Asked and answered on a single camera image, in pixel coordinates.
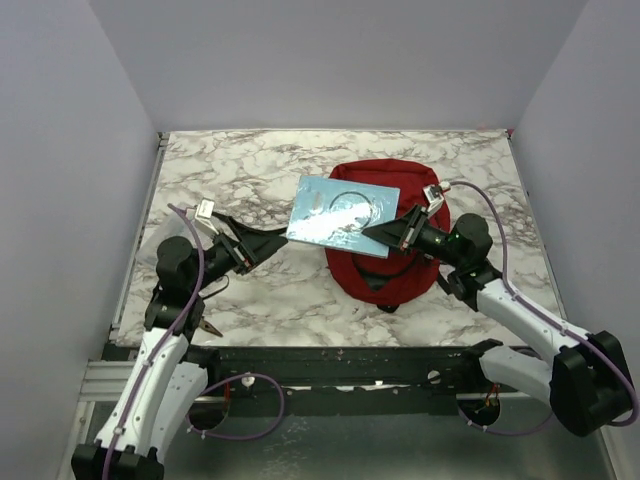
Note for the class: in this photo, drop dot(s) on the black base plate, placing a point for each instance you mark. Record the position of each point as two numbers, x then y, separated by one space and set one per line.
345 381

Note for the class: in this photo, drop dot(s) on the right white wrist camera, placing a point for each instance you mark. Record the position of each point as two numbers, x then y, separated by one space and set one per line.
435 196

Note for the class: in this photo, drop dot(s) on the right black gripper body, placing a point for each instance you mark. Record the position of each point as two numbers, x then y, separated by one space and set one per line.
429 239

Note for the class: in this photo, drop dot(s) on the yellow handled pliers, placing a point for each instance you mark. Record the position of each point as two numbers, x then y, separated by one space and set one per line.
209 328

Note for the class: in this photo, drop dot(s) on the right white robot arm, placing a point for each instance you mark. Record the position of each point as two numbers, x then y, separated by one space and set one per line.
583 377

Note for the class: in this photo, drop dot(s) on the light blue book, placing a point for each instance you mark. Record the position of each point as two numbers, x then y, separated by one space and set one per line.
333 213

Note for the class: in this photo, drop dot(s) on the clear plastic organizer box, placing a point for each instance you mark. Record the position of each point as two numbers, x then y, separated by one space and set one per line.
170 226

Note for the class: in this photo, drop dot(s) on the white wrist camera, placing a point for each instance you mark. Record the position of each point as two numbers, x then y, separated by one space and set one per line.
205 215
435 196

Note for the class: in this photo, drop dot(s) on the red backpack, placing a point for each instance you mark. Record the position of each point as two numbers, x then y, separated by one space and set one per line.
400 278

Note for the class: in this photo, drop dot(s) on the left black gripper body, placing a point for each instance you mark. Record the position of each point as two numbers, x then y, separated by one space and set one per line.
224 256

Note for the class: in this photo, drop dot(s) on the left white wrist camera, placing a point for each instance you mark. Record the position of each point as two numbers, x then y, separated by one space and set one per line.
205 215

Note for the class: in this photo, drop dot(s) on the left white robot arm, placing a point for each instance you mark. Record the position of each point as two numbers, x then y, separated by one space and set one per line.
163 383

